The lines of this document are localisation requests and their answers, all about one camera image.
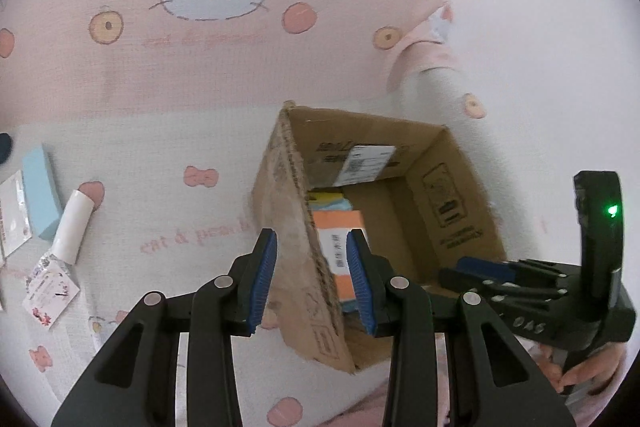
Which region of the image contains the brown cardboard box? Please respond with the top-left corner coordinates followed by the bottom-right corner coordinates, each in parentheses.
top-left (252, 103), bottom-right (506, 373)

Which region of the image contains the white paper roll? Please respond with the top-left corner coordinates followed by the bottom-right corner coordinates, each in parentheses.
top-left (51, 191), bottom-right (94, 265)

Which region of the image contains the white card sleeve upper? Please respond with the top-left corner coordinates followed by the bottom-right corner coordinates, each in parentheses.
top-left (0, 170), bottom-right (32, 258)

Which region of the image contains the dark navy oval case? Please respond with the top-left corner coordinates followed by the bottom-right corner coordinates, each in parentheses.
top-left (0, 133), bottom-right (13, 164)

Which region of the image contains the orange white tissue pack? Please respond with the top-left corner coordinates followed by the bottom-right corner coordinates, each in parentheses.
top-left (312, 210), bottom-right (364, 309)

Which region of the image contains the floral card in sleeve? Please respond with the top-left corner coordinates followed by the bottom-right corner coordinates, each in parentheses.
top-left (22, 254), bottom-right (80, 331)

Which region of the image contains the person's hand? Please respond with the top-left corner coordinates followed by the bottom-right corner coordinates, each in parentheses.
top-left (533, 343), bottom-right (626, 393)

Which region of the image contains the pink hello kitty bedsheet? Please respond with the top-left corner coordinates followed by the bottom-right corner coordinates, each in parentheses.
top-left (1, 0), bottom-right (496, 426)

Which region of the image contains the light blue box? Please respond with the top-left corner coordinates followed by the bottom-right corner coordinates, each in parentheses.
top-left (22, 145), bottom-right (62, 242)

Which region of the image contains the baby wipes pack blue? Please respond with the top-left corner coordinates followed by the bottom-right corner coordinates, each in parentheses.
top-left (307, 191), bottom-right (354, 212)

